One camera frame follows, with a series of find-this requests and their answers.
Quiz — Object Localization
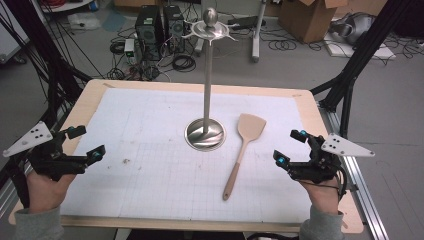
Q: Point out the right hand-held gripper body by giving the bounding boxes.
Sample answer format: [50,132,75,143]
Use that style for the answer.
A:
[288,133,376,185]

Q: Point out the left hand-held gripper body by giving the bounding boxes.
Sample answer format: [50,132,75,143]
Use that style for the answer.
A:
[2,120,89,183]

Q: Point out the steel utensil stand with hooks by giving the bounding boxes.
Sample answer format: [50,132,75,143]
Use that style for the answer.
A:
[181,7,239,153]

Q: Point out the person's right hand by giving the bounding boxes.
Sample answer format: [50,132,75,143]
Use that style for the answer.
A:
[298,179,341,216]

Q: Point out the person's left hand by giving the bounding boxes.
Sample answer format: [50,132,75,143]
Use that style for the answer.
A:
[26,171,76,214]

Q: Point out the white grid mat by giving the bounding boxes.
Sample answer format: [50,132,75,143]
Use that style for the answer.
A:
[59,87,314,224]

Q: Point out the small white device box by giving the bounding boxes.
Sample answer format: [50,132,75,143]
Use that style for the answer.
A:
[123,38,136,58]

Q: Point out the white metal stand leg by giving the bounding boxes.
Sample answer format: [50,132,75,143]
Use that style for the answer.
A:
[250,0,268,64]

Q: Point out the clear plastic bag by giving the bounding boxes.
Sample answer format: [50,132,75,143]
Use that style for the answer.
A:
[67,12,102,32]

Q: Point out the brown cardboard box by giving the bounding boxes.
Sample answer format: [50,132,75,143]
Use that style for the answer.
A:
[278,0,349,44]

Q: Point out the white flat board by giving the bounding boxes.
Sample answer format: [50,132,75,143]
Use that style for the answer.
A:
[323,31,398,61]

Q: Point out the grey bag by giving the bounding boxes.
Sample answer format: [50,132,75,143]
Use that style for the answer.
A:
[329,12,377,46]

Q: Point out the black computer tower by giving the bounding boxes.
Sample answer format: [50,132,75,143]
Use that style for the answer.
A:
[134,4,164,62]
[162,4,186,54]

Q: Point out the black power strip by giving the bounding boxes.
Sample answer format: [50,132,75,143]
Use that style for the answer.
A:
[227,15,267,30]

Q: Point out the white round table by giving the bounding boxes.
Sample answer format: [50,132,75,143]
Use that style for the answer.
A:
[39,0,95,14]

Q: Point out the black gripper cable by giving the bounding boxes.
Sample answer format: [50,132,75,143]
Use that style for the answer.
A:
[335,165,349,202]

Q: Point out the aluminium rail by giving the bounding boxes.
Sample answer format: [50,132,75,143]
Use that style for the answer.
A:
[319,103,390,240]

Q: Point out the loose black cable loops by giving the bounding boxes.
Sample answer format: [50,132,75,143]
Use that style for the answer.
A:
[267,37,298,52]

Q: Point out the black frame struts with cables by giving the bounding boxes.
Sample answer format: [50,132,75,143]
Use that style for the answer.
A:
[0,0,93,134]

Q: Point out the coiled black cable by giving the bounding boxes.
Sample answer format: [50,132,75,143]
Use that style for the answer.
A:
[171,54,197,73]

